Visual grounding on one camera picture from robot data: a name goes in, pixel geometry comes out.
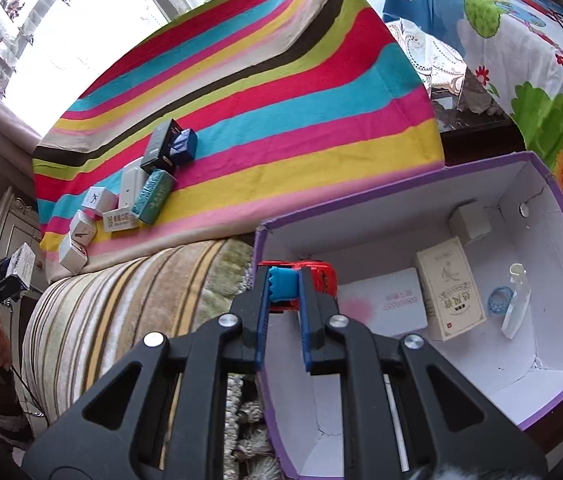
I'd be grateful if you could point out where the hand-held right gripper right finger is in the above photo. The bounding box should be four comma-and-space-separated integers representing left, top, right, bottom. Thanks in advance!
299, 266, 549, 480

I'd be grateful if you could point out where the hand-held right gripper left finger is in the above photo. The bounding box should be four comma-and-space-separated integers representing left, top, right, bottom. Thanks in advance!
22, 264, 272, 480

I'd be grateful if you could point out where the white box with blue label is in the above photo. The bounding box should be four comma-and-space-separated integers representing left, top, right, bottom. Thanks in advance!
4, 242, 37, 291

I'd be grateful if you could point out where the red and blue plastic toy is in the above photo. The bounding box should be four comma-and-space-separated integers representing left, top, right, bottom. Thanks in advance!
259, 260, 337, 313

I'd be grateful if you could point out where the small white box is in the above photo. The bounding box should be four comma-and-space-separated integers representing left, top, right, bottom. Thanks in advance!
82, 186, 120, 218
58, 235, 87, 276
70, 210, 97, 247

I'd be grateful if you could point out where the large white box pink blot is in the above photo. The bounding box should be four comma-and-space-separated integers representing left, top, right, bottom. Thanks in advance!
337, 267, 429, 338

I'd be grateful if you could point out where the white box with blue print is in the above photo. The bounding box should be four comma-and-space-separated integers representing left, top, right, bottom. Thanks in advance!
102, 207, 140, 232

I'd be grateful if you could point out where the beige printed box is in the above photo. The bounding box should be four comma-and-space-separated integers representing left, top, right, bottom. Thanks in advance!
414, 236, 487, 343

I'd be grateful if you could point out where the teal patterned box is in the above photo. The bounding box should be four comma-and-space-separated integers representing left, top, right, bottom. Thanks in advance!
132, 169, 177, 226

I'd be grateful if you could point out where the purple-edged white cardboard box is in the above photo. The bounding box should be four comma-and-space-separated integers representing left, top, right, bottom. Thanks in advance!
253, 151, 563, 478

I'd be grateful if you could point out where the white cube box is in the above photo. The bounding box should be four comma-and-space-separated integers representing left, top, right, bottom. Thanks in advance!
449, 200, 492, 246

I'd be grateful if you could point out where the black box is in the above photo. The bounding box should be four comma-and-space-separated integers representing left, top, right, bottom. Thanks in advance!
140, 119, 185, 171

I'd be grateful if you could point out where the ornate white nightstand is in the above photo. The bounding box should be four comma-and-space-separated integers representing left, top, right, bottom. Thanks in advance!
0, 185, 45, 291

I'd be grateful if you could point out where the beige striped cushion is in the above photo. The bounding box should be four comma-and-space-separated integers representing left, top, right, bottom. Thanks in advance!
22, 237, 285, 480

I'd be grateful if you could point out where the flat white box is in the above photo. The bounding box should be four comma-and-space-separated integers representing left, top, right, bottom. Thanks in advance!
119, 157, 150, 211

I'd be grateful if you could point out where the small blue box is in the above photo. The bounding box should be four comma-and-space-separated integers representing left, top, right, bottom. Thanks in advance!
169, 128, 198, 166

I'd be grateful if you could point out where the rainbow striped blanket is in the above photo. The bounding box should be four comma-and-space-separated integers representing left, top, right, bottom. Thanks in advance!
32, 0, 446, 283

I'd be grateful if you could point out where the white lace curtain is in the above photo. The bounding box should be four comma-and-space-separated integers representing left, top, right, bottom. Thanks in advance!
0, 0, 222, 126

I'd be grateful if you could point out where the dark glass table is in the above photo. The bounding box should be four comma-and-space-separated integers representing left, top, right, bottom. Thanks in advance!
429, 77, 527, 166

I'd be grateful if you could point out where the white lace tablecloth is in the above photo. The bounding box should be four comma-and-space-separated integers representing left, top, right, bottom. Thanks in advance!
386, 17, 505, 116

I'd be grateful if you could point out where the cartoon printed bedsheet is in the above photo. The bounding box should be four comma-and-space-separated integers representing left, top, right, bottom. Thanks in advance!
381, 0, 563, 256

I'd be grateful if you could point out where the blue plastic ring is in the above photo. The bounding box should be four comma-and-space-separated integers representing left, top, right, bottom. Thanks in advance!
486, 285, 512, 317

